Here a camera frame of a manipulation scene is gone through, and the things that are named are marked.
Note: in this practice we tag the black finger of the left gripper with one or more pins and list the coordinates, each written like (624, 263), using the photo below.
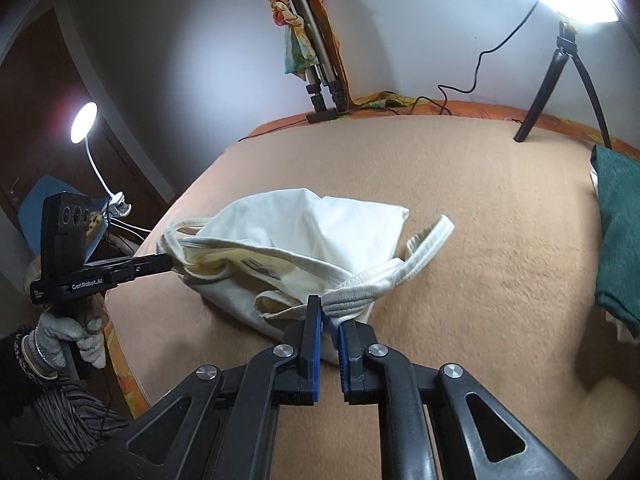
(126, 269)

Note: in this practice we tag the left dark sleeve forearm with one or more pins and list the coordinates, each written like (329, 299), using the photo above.
(73, 421)

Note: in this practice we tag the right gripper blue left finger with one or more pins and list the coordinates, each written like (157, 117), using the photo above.
(298, 379)

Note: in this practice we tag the white pants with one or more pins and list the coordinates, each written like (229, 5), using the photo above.
(359, 237)

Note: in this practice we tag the cream tote bag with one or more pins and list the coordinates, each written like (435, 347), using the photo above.
(244, 272)

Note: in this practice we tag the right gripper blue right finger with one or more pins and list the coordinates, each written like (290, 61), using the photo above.
(360, 356)

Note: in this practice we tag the left gloved hand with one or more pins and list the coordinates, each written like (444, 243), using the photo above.
(43, 346)

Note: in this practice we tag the dark green folded garment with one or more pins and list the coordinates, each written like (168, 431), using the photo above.
(615, 179)

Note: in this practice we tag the colourful cloth on tripod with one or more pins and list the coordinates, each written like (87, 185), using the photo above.
(298, 51)

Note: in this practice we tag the folded silver tripod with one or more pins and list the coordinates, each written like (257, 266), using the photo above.
(324, 86)

